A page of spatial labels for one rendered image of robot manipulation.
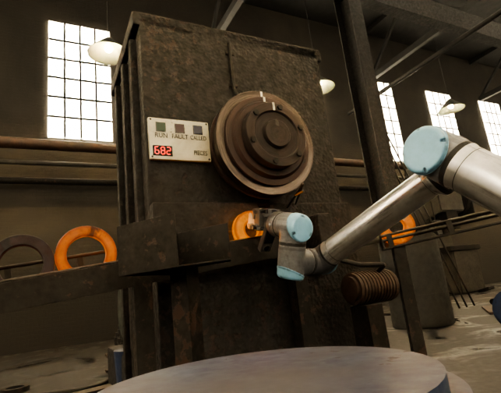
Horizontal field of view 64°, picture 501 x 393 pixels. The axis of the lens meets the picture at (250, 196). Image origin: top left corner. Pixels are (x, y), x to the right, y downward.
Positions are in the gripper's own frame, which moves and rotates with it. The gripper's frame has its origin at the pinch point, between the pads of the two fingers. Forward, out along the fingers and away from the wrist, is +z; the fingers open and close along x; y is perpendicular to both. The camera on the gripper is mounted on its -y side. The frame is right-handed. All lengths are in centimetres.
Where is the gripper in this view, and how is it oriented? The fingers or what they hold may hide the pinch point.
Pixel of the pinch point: (250, 225)
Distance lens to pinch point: 160.7
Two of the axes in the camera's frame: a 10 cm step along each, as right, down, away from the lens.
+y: 0.0, -10.0, -0.1
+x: -8.9, 0.0, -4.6
